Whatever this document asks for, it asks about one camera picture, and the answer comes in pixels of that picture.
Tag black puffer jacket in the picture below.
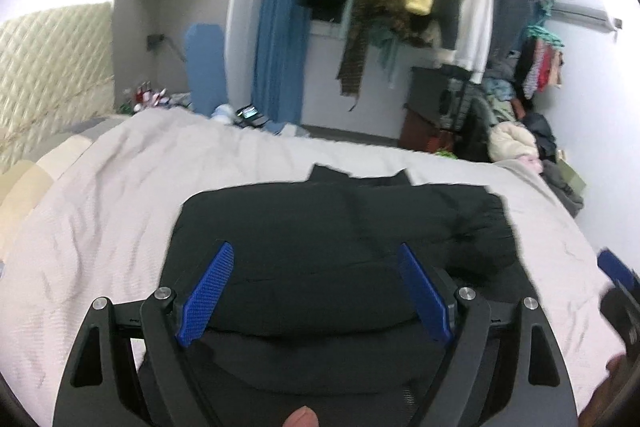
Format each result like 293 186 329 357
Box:
135 163 532 427

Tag pink and red small clothes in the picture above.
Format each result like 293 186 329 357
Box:
515 34 565 101

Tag blue chair back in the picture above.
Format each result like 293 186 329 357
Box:
184 23 229 117

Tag green clip hanger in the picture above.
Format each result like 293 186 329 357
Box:
525 0 566 48

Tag white air conditioner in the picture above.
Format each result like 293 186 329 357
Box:
549 0 624 33

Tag grey bed duvet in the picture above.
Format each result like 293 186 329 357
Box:
0 109 627 427

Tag black charger cable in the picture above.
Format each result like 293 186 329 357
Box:
160 38 189 61

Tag small black screen device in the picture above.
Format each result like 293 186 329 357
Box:
235 104 269 128

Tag blue curtain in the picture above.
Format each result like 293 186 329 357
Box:
251 0 312 128

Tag teal hanging garment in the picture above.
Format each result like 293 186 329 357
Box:
377 34 402 94

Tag person's right hand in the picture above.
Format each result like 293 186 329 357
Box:
579 352 640 427

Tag dark patterned scarf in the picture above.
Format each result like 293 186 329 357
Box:
336 0 442 98

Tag person's left hand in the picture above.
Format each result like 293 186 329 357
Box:
282 407 321 427

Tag cluster of cosmetic bottles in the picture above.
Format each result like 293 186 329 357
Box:
117 82 194 113

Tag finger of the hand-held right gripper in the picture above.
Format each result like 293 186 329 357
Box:
596 248 639 286

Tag pile of mixed clothes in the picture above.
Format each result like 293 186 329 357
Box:
470 67 586 219

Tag white hoodie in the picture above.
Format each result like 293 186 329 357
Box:
452 0 495 84

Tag cream quilted headboard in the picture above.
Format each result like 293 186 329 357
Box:
0 2 115 168

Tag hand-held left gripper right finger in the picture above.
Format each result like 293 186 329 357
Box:
397 242 581 427

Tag dark grey hanging garments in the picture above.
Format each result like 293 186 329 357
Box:
487 0 544 74

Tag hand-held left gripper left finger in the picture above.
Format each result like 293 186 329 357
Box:
52 241 235 427

